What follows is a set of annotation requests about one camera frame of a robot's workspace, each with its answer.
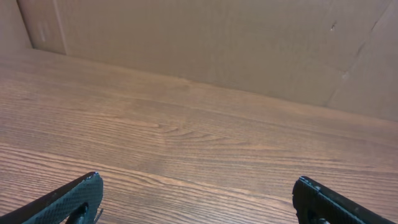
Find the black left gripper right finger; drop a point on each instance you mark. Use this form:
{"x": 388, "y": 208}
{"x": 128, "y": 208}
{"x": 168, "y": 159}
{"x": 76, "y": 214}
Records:
{"x": 316, "y": 204}

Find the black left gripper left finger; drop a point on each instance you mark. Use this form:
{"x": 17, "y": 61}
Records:
{"x": 75, "y": 202}

